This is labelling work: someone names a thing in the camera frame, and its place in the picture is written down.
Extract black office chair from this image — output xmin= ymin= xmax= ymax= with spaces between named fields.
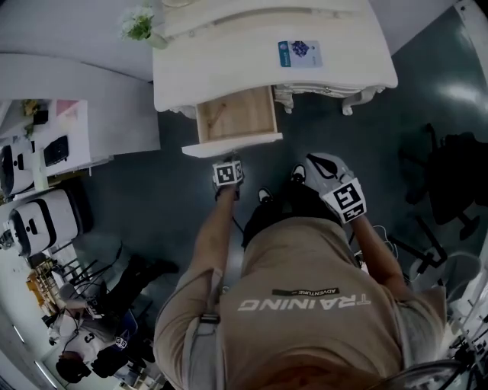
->
xmin=397 ymin=123 xmax=488 ymax=241

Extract black keyboard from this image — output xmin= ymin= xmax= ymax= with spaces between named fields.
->
xmin=42 ymin=134 xmax=70 ymax=168

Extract white cable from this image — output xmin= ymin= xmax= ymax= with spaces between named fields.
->
xmin=371 ymin=223 xmax=400 ymax=261

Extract white flowers in vase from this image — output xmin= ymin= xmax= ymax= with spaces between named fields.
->
xmin=120 ymin=5 xmax=169 ymax=51

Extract wooden slatted rack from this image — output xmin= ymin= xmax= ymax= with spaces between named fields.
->
xmin=25 ymin=261 xmax=66 ymax=306

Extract plant in black pot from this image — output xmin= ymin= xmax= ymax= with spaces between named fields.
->
xmin=21 ymin=98 xmax=51 ymax=126

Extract person's beige shirt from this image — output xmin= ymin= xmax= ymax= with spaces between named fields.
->
xmin=152 ymin=216 xmax=448 ymax=390

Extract blue chair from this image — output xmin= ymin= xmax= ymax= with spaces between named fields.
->
xmin=113 ymin=307 xmax=139 ymax=344

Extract long white box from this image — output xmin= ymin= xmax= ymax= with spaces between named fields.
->
xmin=31 ymin=149 xmax=50 ymax=192

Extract white metal rack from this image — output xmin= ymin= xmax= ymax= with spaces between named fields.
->
xmin=444 ymin=266 xmax=488 ymax=382

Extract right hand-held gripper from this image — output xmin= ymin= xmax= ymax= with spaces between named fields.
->
xmin=303 ymin=152 xmax=368 ymax=225

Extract person's left forearm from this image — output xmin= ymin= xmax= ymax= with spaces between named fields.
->
xmin=185 ymin=187 xmax=240 ymax=283

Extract grey stool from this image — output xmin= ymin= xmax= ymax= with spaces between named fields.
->
xmin=409 ymin=250 xmax=482 ymax=302

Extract white desk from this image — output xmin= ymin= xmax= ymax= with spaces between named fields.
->
xmin=0 ymin=97 xmax=115 ymax=200

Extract blue and white packet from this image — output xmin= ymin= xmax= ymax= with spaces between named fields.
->
xmin=277 ymin=39 xmax=326 ymax=69

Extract person's black trousers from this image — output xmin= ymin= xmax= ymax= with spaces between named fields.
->
xmin=241 ymin=177 xmax=337 ymax=249

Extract person's right forearm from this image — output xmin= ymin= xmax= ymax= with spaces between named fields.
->
xmin=348 ymin=218 xmax=416 ymax=295

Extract white appliance with black trim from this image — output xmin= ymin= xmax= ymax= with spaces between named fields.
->
xmin=0 ymin=142 xmax=36 ymax=198
xmin=6 ymin=187 xmax=83 ymax=259

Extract black metal frame stand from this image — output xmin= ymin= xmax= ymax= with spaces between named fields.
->
xmin=387 ymin=216 xmax=448 ymax=276

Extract pink paper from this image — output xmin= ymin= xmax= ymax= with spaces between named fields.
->
xmin=55 ymin=99 xmax=84 ymax=120

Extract grey backpack strap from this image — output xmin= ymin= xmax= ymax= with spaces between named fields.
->
xmin=181 ymin=265 xmax=230 ymax=390

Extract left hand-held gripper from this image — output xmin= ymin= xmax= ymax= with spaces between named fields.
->
xmin=211 ymin=151 xmax=246 ymax=202

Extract cream carved dresser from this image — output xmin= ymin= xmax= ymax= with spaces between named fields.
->
xmin=151 ymin=0 xmax=400 ymax=117

